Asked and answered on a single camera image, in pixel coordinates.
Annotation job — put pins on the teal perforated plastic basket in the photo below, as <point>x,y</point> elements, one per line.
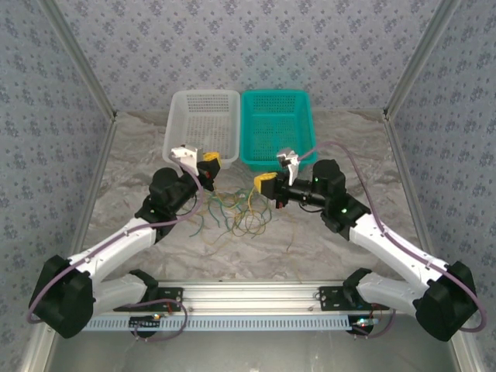
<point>275,124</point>

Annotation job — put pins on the small black controller board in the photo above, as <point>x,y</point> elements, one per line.
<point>362,324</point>
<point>145,322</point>

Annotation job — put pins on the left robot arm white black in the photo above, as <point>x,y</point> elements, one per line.
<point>116,244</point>

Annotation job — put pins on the white perforated plastic basket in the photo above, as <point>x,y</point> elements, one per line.
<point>205,124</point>

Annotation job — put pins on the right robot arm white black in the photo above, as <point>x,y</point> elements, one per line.
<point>395,248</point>

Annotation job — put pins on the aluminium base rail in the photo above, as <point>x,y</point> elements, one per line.
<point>252,296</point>

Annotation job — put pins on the aluminium table edge rail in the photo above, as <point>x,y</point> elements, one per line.
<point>403,166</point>
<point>97,174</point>

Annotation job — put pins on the grey metal sheet panel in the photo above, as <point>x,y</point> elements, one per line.
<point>252,352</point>

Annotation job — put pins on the aluminium frame post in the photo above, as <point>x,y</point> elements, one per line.
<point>418,58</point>
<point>82,58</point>

